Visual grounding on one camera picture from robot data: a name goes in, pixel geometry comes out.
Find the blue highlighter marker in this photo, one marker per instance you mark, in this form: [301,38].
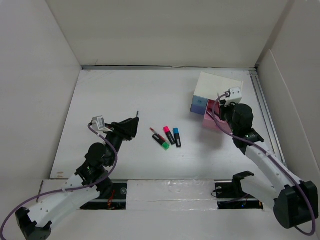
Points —
[177,137]

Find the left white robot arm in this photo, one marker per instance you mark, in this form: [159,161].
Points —
[90,181]

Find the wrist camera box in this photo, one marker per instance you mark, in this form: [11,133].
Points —
[98,124]
[233,96]

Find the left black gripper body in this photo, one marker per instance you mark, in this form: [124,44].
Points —
[119,134]

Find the white drawer cabinet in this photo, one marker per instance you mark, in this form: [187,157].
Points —
[210,86]

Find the light blue drawer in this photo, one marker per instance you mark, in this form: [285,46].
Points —
[199,101]

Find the pink drawer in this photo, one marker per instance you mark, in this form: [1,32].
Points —
[208,121]

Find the red pen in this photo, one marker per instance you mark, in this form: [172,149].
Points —
[155,132]

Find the aluminium rail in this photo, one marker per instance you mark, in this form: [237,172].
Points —
[270,127]
[158,67]

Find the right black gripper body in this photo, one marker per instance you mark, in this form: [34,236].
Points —
[226,113]

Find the back aluminium rail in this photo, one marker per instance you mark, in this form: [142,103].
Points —
[158,67]

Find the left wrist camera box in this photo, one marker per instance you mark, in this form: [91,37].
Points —
[98,124]

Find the purple blue drawer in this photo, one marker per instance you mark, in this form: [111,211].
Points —
[201,110]

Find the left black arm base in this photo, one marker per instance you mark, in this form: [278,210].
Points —
[115,199]

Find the right aluminium rail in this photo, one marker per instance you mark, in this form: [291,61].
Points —
[270,127]

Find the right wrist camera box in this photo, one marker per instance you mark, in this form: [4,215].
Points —
[233,96]

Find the green highlighter marker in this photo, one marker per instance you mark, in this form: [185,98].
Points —
[160,140]

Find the pink highlighter marker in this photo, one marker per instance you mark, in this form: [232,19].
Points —
[169,135]

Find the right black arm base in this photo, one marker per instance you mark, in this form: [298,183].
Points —
[230,196]

